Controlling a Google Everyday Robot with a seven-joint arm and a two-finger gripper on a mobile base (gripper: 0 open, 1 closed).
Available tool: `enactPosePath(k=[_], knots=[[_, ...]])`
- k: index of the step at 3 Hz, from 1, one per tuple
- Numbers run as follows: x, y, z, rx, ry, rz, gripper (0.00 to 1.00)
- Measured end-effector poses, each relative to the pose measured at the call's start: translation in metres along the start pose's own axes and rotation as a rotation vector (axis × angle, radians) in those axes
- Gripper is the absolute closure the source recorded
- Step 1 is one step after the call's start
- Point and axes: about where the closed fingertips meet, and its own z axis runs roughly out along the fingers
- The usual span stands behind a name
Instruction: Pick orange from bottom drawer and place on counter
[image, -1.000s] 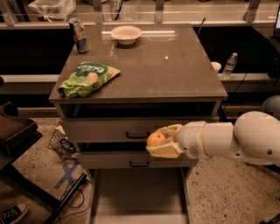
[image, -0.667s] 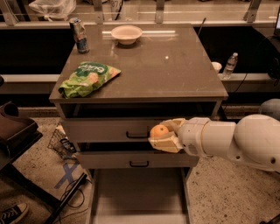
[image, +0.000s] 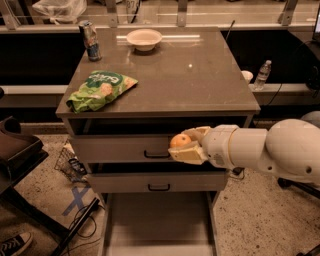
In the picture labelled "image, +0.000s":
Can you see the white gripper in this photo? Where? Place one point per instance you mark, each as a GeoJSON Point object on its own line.
{"type": "Point", "coordinates": [218, 145]}

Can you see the orange fruit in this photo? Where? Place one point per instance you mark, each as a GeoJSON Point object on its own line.
{"type": "Point", "coordinates": [180, 140]}

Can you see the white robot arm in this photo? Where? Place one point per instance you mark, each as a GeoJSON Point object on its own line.
{"type": "Point", "coordinates": [290, 149]}

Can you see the grey drawer cabinet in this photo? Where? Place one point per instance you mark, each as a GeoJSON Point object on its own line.
{"type": "Point", "coordinates": [189, 79]}

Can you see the open bottom drawer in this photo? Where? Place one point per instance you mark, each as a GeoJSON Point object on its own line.
{"type": "Point", "coordinates": [159, 224]}

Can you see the black power adapter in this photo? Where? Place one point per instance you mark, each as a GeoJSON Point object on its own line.
{"type": "Point", "coordinates": [237, 171]}

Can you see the white paper cup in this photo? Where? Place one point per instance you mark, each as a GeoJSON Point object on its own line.
{"type": "Point", "coordinates": [248, 76]}

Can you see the clear plastic water bottle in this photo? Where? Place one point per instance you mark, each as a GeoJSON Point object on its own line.
{"type": "Point", "coordinates": [262, 76]}

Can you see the green chip bag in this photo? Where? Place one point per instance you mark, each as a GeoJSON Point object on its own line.
{"type": "Point", "coordinates": [98, 90]}

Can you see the white bowl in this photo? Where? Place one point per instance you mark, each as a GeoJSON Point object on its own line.
{"type": "Point", "coordinates": [144, 39]}

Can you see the energy drink can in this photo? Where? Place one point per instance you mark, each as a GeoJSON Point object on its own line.
{"type": "Point", "coordinates": [90, 39]}

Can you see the black chair at left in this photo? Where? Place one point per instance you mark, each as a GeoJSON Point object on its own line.
{"type": "Point", "coordinates": [19, 155]}

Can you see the plastic bag in background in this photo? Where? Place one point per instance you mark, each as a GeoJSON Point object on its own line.
{"type": "Point", "coordinates": [60, 11]}

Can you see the black sneaker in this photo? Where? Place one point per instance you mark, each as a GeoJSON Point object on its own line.
{"type": "Point", "coordinates": [16, 245]}

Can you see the middle drawer with black handle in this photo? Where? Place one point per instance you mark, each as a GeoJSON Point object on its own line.
{"type": "Point", "coordinates": [158, 182]}

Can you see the drawer with black handle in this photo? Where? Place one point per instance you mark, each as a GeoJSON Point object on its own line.
{"type": "Point", "coordinates": [158, 182]}
{"type": "Point", "coordinates": [135, 149]}

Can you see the top drawer with black handle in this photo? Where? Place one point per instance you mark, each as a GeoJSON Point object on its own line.
{"type": "Point", "coordinates": [135, 149]}

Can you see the wire basket on floor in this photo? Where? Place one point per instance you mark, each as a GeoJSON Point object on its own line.
{"type": "Point", "coordinates": [69, 165]}

